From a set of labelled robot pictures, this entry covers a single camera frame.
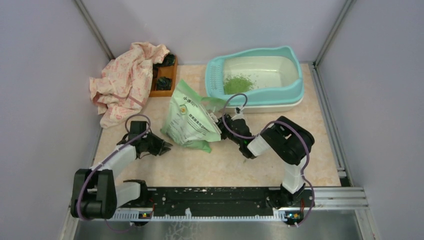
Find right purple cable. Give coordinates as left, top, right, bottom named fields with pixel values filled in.
left=221, top=93, right=316, bottom=228

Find green litter bag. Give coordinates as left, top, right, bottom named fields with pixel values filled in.
left=160, top=80, right=226, bottom=153

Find dark plant near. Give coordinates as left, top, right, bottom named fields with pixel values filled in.
left=155, top=76, right=173, bottom=91

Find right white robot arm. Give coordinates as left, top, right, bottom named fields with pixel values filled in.
left=217, top=114, right=315, bottom=206

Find dark plant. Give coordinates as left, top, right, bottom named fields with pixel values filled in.
left=160, top=53, right=176, bottom=67
left=155, top=76, right=173, bottom=91

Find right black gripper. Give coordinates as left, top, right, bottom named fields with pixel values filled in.
left=204, top=113, right=242, bottom=146

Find teal litter box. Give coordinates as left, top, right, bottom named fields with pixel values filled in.
left=204, top=45, right=305, bottom=113

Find pink patterned cloth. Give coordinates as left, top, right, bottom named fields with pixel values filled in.
left=89, top=42, right=170, bottom=129

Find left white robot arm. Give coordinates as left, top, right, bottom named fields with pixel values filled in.
left=70, top=121, right=173, bottom=220

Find wooden tray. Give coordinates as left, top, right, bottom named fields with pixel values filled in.
left=149, top=53, right=178, bottom=98

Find green litter pile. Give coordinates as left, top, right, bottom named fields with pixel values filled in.
left=223, top=74, right=256, bottom=95

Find white slotted cable duct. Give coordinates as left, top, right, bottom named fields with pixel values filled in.
left=109, top=208, right=288, bottom=223

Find dark plant far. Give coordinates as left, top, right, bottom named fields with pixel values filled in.
left=160, top=53, right=176, bottom=67

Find white bag clip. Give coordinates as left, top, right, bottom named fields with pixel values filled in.
left=201, top=106, right=222, bottom=135

